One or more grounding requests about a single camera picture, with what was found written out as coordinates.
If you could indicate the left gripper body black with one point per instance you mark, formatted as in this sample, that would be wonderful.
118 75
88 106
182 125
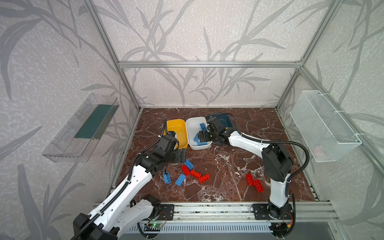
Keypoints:
179 155

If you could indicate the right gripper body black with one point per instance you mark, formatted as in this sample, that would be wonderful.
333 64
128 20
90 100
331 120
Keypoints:
208 132

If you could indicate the red brick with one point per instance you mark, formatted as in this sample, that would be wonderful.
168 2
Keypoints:
204 178
250 180
195 174
258 185
186 170

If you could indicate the blue brick group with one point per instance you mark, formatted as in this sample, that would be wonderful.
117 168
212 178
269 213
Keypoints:
203 127

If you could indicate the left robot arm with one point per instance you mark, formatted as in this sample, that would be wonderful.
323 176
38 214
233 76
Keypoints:
141 172

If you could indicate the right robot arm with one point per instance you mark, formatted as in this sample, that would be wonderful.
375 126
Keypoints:
277 159

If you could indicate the teal plastic bin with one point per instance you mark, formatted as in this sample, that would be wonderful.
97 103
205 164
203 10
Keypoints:
225 120

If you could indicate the white plastic bin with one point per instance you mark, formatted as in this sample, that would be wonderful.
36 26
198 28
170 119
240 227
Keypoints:
193 127

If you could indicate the yellow plastic bin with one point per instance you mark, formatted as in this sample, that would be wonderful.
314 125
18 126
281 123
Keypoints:
178 126

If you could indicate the green circuit board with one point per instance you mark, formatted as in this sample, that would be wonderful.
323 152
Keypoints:
152 227

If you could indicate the right base wiring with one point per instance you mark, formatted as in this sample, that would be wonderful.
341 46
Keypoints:
282 228

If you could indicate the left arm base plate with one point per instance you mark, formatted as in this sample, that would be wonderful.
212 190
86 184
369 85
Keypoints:
163 212

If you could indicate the aluminium front rail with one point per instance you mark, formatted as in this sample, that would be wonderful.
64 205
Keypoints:
200 212

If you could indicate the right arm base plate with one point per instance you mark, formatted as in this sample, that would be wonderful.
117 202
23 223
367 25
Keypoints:
261 212

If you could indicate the clear plastic wall tray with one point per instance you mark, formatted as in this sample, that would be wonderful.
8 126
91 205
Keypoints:
80 136

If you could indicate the white wire mesh basket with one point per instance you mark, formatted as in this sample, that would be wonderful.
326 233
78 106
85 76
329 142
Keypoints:
325 131

